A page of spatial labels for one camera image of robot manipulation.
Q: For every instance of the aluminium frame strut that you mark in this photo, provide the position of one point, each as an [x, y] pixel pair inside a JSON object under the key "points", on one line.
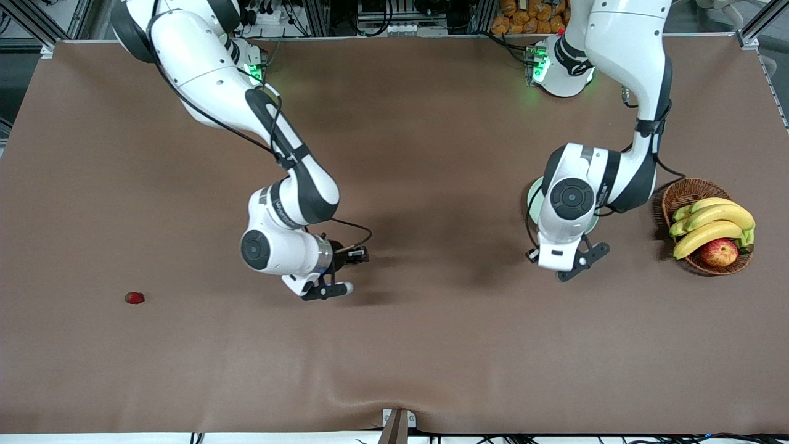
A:
{"points": [[755, 32], [37, 28]]}

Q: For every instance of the red yellow apple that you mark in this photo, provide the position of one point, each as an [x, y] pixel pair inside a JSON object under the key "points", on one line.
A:
{"points": [[719, 253]]}

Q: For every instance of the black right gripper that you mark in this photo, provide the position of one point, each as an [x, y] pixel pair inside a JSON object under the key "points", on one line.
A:
{"points": [[341, 254]]}

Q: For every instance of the white terminal strip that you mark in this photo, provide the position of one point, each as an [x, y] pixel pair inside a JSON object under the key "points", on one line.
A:
{"points": [[405, 28]]}

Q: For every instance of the red strawberry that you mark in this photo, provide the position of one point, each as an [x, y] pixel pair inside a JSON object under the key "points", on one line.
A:
{"points": [[135, 298]]}

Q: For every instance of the yellow banana bunch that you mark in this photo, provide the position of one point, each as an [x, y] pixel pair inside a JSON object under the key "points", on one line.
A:
{"points": [[715, 216]]}

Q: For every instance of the white power strip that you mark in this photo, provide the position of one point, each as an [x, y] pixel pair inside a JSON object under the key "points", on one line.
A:
{"points": [[268, 15]]}

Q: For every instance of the pale green round plate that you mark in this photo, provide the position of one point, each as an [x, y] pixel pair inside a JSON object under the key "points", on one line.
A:
{"points": [[534, 197]]}

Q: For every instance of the aluminium frame post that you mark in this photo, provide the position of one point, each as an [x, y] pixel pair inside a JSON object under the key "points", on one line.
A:
{"points": [[482, 15], [317, 18]]}

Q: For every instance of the large table cover cloth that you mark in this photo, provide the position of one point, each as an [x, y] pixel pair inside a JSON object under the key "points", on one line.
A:
{"points": [[394, 154]]}

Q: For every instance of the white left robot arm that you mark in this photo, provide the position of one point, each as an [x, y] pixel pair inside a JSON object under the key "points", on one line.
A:
{"points": [[622, 37]]}

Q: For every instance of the pile of orange fruits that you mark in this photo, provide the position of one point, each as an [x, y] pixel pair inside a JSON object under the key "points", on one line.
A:
{"points": [[524, 17]]}

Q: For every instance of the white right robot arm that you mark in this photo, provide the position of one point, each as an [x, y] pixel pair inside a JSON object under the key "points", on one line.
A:
{"points": [[197, 61]]}

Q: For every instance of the metal table clamp bracket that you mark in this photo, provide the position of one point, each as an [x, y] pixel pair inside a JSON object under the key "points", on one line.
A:
{"points": [[397, 428]]}

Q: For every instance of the brown wicker basket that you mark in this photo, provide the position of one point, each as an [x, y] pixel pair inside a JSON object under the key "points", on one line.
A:
{"points": [[690, 191]]}

